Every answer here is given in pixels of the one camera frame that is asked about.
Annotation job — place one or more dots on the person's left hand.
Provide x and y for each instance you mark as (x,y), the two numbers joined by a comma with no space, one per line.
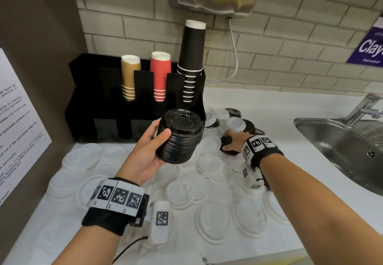
(140,157)

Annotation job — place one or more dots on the person's right hand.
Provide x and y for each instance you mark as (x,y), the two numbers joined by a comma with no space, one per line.
(239,139)

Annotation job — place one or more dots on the single black cup lid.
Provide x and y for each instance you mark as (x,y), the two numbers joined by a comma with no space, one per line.
(228,151)

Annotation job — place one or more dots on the stack of black lids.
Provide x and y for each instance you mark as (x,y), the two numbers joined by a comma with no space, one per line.
(179,139)

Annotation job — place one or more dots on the pile of white cup lids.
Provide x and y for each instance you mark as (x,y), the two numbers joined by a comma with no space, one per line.
(179,193)

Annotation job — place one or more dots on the black cup and lid organizer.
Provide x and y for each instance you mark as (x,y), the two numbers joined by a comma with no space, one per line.
(98,100)

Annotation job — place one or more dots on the person's left forearm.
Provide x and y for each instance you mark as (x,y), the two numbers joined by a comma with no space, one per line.
(86,247)

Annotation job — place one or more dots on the person's right forearm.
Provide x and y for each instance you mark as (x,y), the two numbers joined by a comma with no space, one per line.
(314,214)

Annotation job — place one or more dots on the right marker wristband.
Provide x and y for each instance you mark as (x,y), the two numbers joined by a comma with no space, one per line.
(258,149)

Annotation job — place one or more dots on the marker wristband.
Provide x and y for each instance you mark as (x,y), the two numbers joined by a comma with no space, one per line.
(116,199)
(258,149)

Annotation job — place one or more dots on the left marker wristband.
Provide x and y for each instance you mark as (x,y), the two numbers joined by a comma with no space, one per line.
(116,199)

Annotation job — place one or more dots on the stack of gold paper cups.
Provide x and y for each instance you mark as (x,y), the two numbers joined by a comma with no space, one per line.
(130,76)

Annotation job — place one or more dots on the stack of red paper cups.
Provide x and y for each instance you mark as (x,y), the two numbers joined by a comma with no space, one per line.
(160,76)

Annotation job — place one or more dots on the stack of black paper cups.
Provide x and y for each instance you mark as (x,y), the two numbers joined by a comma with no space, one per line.
(191,49)

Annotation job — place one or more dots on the steel sink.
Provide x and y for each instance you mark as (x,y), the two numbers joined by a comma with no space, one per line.
(344,151)

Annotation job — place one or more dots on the microwave safety poster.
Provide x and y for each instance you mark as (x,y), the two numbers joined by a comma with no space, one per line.
(18,130)

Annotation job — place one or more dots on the steel faucet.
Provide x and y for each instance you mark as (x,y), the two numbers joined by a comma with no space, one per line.
(362,108)

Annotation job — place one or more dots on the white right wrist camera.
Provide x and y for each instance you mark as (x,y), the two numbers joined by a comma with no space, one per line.
(251,181)

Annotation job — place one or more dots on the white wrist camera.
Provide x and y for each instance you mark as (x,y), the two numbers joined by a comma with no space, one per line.
(161,220)
(251,181)

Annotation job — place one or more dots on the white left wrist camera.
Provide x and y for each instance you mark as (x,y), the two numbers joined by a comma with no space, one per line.
(161,220)

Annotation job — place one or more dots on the purple wall sign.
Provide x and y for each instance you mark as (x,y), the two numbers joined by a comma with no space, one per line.
(368,49)

